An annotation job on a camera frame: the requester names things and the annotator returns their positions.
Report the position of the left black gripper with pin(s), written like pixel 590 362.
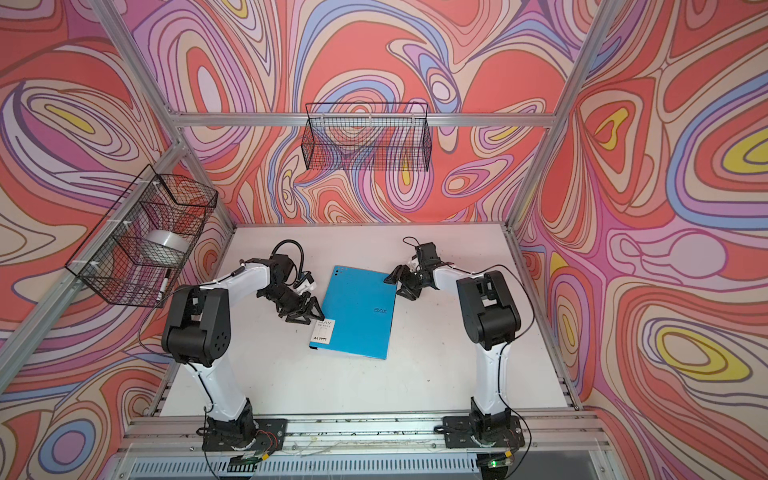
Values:
pixel 294 316

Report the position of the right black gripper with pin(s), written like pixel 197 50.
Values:
pixel 401 273

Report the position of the teal file folder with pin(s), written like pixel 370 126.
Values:
pixel 358 310

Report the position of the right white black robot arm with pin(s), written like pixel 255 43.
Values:
pixel 491 321

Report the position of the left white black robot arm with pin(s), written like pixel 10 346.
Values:
pixel 198 333

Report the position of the black white marker pen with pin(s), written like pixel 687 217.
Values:
pixel 163 289

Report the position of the silver tape roll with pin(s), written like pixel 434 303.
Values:
pixel 162 248

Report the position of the white ventilation grille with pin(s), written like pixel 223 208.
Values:
pixel 332 467

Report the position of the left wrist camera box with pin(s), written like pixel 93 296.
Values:
pixel 284 270

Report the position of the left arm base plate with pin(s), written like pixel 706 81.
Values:
pixel 265 435

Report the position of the back black wire basket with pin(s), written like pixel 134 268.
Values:
pixel 367 136

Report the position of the black wire basket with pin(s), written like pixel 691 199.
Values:
pixel 367 136
pixel 165 201

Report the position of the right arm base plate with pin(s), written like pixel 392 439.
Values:
pixel 470 431

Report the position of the left black wire basket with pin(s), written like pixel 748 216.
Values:
pixel 165 201

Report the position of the aluminium front rail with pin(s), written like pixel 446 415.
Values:
pixel 545 430

